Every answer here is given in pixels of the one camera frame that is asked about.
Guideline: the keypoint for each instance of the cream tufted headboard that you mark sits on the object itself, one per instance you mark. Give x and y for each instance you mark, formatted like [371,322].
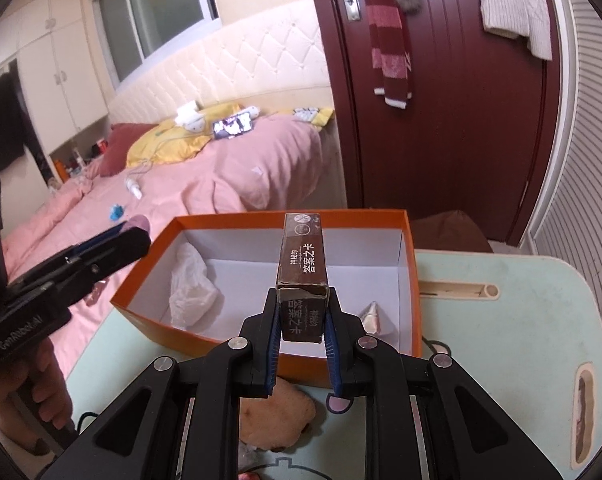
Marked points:
[231,60]

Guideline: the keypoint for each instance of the silver pyramid wrapper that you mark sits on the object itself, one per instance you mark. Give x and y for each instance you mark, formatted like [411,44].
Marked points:
[377,319]

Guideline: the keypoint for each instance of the brown plush bun toy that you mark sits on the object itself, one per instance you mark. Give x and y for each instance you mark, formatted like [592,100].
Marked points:
[276,415]

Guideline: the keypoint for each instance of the white wardrobe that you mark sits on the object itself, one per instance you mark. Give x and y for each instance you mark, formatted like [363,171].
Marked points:
[66,60]

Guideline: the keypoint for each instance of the small blue toy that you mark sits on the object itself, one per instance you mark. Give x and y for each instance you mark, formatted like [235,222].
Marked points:
[117,211]

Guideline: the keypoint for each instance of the smartphone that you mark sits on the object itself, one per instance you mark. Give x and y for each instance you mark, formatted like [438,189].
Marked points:
[233,125]

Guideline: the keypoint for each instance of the dark red pillow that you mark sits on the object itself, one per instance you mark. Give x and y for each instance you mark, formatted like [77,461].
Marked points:
[121,150]

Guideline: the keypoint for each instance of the white louvered closet door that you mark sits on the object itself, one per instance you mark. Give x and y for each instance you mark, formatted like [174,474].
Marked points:
[581,160]

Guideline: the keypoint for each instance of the white knit sweater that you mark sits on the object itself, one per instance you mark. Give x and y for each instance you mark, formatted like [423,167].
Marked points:
[511,5]

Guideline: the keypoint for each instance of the brown cushion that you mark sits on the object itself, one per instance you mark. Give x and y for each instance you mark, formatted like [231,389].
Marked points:
[451,232]

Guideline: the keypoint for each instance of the orange cardboard box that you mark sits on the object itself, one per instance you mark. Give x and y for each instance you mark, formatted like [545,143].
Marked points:
[241,260]

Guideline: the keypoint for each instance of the red striped scarf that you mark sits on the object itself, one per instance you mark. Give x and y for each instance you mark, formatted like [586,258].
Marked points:
[388,50]

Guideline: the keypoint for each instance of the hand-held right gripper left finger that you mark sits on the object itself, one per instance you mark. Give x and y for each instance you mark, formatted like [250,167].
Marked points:
[272,370]

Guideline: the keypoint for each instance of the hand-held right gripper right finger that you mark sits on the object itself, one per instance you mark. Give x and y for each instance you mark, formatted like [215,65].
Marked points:
[332,360]

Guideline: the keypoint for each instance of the yellow printed cloth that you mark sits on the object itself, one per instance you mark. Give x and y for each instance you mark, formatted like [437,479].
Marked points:
[313,117]

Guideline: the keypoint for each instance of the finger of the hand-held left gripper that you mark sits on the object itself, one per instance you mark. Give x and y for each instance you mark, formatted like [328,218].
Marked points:
[101,237]
[116,255]

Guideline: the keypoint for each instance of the black hanging garment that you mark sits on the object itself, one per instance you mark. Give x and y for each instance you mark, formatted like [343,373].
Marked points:
[1,120]

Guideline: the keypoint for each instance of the dark red door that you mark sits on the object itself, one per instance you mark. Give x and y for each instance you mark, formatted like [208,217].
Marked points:
[456,135]

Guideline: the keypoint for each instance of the yellow pillow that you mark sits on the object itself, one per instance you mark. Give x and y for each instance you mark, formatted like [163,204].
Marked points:
[171,147]

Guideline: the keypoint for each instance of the brown card box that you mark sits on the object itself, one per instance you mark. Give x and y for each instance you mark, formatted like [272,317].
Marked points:
[301,260]

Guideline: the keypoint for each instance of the mint green cartoon desktop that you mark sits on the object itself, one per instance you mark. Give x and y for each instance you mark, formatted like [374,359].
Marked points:
[521,335]

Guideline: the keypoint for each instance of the person's left hand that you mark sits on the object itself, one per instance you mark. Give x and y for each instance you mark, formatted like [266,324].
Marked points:
[36,390]

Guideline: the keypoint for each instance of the pink blanket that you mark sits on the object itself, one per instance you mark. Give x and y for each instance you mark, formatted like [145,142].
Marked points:
[181,185]

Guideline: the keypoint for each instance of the window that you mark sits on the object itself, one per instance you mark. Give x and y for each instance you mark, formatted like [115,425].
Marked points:
[156,10]

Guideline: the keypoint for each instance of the small white bottle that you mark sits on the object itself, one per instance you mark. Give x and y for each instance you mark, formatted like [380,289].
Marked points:
[134,187]

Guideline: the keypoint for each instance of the white tissue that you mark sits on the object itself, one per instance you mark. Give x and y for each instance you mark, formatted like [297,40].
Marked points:
[191,290]

